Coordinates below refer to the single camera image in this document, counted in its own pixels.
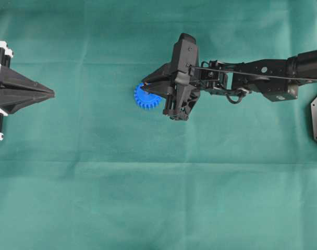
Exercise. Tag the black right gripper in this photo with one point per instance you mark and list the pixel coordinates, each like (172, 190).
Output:
(179, 72)

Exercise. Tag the blue small plastic gear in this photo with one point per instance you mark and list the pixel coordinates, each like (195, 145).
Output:
(144, 99)

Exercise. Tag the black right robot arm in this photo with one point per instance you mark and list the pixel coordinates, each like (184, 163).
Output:
(276, 79)

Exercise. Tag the green table cloth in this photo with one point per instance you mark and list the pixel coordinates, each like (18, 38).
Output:
(89, 169)

